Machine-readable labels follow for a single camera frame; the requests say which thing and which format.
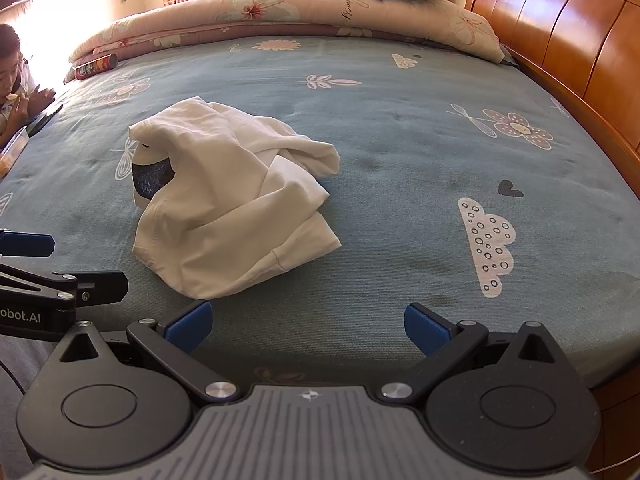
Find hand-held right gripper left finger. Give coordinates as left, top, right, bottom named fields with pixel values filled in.
left=55, top=299, right=242, bottom=407

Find dark smartphone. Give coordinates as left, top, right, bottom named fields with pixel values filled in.
left=27, top=104, right=63, bottom=136

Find red chips can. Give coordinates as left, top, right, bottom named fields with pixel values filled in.
left=75, top=54, right=118, bottom=81

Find pink floral folded quilt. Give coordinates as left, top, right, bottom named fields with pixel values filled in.
left=65, top=0, right=506, bottom=83

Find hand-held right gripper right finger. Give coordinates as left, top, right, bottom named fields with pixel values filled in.
left=377, top=302, right=562, bottom=407

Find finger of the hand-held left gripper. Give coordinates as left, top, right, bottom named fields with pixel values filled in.
left=0, top=259, right=129, bottom=307
left=0, top=229, right=56, bottom=258

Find orange food pieces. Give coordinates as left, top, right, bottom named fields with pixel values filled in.
left=0, top=146, right=25, bottom=177

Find clear plastic food container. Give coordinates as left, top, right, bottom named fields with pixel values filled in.
left=0, top=126, right=31, bottom=179

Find white printed long-sleeve shirt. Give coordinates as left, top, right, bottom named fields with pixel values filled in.
left=127, top=97, right=343, bottom=301

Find wooden bed headboard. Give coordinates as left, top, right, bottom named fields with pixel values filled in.
left=465, top=0, right=640, bottom=201

